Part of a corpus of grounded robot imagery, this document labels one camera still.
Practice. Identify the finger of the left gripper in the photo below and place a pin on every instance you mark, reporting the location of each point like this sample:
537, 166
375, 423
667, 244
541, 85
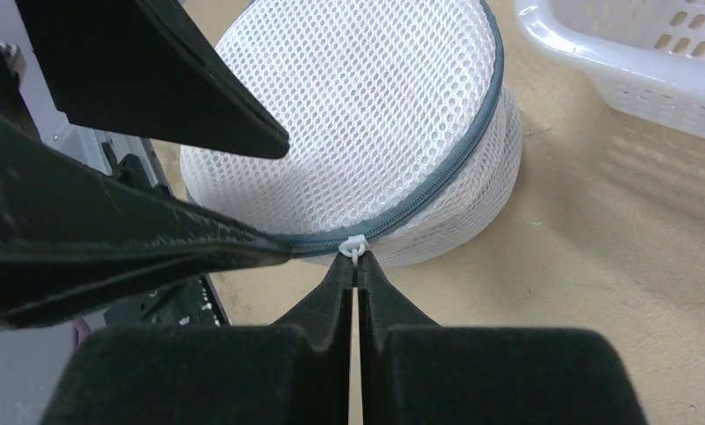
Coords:
144, 68
73, 240

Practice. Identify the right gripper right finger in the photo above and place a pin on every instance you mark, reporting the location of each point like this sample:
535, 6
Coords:
415, 371

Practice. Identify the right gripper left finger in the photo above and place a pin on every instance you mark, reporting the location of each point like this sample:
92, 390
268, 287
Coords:
293, 371

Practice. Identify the white mesh laundry bag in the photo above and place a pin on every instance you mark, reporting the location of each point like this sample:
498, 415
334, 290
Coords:
404, 139

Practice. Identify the white plastic basket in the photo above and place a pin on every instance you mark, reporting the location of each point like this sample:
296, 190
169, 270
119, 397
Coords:
644, 58

